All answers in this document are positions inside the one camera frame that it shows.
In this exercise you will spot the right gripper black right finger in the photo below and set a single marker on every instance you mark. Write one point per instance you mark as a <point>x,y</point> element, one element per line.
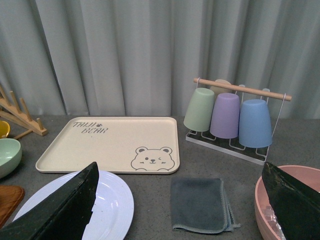
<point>295,204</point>

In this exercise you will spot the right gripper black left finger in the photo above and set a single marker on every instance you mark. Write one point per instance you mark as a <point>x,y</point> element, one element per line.
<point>63,215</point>

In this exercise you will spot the white round plate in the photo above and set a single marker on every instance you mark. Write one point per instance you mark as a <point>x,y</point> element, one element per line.
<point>113,210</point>

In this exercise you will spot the pink bowl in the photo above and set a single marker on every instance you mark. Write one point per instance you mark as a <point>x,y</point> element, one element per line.
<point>266,219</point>

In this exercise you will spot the wooden brown tray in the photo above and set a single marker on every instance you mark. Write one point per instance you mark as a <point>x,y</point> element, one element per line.
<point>10,197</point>

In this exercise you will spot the blue cup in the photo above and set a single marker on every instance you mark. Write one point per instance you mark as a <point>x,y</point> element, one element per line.
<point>255,130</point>

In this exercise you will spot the green bowl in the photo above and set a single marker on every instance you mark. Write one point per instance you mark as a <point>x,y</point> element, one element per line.
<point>10,155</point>

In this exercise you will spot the beige bear serving tray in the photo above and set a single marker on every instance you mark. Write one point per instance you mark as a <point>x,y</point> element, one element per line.
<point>122,145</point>

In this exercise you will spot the grey folded cloth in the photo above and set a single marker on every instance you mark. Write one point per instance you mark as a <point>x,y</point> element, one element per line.
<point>201,205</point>

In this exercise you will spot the yellow mug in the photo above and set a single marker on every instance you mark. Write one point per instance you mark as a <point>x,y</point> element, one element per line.
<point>4,129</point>

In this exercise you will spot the purple cup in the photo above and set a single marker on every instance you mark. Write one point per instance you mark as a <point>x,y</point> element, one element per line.
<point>225,116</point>

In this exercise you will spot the wooden dish rack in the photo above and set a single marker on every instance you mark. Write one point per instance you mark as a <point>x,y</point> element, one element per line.
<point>17,112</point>

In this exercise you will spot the green cup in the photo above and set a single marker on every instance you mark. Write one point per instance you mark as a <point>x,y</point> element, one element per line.
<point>199,111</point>

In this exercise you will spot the white cup rack wooden handle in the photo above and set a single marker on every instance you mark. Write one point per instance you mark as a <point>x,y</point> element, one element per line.
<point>232,146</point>

